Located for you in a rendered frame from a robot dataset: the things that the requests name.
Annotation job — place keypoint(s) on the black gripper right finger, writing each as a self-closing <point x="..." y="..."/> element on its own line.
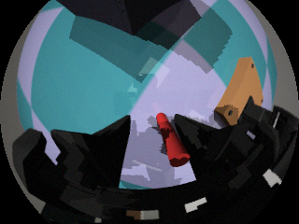
<point x="205" y="144"/>

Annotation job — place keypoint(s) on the red peg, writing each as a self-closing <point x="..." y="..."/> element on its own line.
<point x="176" y="152"/>

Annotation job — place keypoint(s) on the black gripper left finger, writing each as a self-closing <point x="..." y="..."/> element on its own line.
<point x="105" y="148"/>

